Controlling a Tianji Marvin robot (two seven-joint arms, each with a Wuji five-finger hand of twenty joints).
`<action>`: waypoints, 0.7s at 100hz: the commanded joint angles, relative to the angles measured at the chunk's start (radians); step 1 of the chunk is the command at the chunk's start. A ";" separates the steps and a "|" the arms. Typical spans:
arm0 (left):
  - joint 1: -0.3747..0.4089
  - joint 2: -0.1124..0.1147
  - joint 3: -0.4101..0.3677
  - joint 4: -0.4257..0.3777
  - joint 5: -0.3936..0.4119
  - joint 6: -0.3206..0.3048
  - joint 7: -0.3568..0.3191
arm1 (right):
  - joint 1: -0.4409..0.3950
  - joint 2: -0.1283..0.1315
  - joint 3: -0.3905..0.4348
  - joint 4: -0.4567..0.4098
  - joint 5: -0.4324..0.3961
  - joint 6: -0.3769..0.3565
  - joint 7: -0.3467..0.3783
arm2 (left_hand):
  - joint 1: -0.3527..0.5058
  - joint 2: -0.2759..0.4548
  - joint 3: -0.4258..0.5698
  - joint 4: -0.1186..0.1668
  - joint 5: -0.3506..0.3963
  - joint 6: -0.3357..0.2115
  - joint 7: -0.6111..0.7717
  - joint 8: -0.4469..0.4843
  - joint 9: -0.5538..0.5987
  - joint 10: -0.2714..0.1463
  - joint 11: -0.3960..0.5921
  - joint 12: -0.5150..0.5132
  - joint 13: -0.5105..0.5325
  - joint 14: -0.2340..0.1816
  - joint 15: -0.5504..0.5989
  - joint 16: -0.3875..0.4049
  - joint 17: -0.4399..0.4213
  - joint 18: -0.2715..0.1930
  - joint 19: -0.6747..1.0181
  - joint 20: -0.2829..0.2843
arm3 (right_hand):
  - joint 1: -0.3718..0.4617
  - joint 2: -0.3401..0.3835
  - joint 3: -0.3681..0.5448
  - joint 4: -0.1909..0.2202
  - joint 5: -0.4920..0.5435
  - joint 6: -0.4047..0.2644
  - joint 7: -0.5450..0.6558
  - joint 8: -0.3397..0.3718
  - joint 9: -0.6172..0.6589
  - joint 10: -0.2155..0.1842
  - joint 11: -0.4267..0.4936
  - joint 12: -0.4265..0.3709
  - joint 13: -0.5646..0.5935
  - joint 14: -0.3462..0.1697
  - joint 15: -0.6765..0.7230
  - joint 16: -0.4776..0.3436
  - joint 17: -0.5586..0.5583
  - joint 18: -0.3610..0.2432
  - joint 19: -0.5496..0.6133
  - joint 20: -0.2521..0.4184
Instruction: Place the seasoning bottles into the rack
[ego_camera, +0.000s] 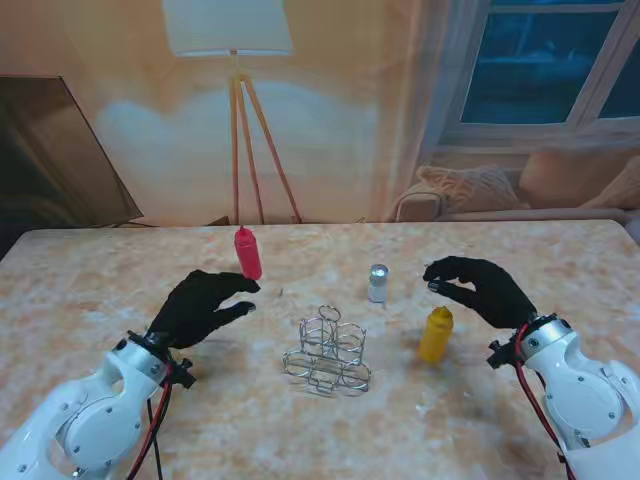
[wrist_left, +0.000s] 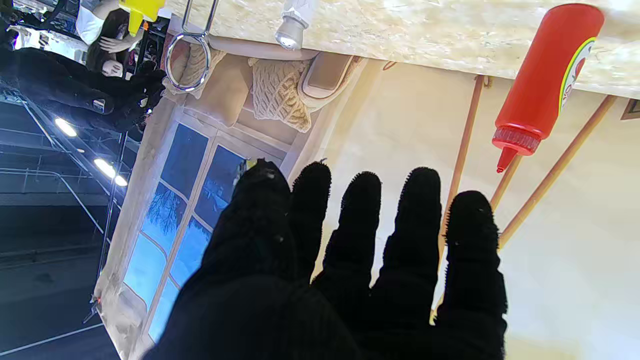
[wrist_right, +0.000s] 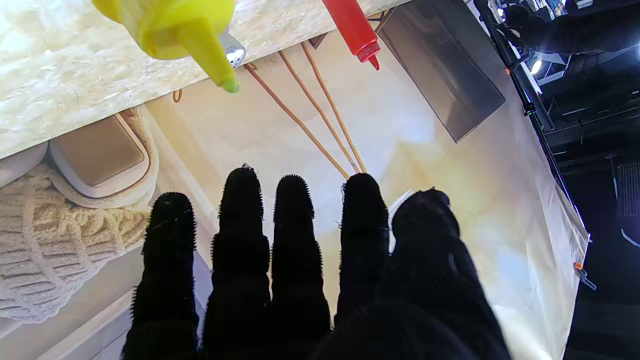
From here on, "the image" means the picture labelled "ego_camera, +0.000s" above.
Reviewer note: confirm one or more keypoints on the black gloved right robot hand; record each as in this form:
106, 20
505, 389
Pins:
490, 290

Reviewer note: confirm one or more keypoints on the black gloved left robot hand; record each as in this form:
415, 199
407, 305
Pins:
195, 310

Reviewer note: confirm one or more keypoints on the yellow squeeze bottle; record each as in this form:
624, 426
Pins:
435, 335

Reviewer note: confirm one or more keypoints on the clear shaker with silver cap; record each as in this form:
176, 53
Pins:
377, 291

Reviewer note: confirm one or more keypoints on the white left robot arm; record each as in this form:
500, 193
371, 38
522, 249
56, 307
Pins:
100, 420

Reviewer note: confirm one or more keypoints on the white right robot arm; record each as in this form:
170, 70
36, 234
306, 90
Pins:
575, 380

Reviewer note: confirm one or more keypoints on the red squeeze bottle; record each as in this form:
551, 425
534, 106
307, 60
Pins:
247, 255

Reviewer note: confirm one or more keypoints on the beige knit cushion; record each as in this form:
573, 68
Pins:
620, 190
470, 187

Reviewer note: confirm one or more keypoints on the beige sofa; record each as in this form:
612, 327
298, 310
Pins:
565, 180

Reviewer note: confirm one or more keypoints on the sheer beige curtain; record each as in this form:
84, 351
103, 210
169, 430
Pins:
410, 100

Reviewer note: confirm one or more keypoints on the dark flat television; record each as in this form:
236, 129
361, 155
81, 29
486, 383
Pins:
45, 160

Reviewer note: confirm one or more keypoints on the white framed window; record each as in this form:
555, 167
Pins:
525, 65

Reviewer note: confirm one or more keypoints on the tripod floor lamp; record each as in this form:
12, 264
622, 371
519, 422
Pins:
230, 25

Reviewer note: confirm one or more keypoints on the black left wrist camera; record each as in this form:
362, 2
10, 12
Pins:
184, 375

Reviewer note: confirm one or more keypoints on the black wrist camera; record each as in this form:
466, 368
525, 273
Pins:
502, 355
184, 375

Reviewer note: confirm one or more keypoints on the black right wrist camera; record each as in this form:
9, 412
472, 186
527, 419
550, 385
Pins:
502, 355

